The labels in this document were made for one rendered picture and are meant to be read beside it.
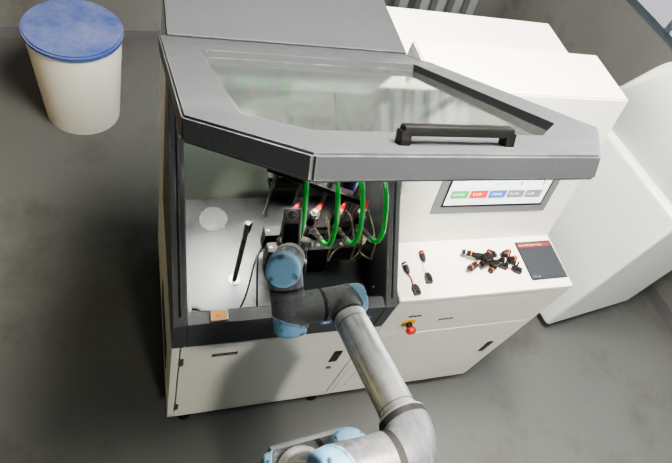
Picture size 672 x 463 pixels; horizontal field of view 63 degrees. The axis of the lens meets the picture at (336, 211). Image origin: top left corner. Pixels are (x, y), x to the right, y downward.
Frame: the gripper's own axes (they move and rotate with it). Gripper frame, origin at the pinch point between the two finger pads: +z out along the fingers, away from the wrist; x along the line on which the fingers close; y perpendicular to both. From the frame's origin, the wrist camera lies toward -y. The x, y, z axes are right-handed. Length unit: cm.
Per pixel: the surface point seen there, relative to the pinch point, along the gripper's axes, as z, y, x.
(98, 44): 121, -68, -113
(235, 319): 7.6, 26.9, -17.1
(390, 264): 24.5, 9.9, 28.2
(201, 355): 21, 44, -30
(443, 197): 32, -12, 44
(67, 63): 113, -57, -124
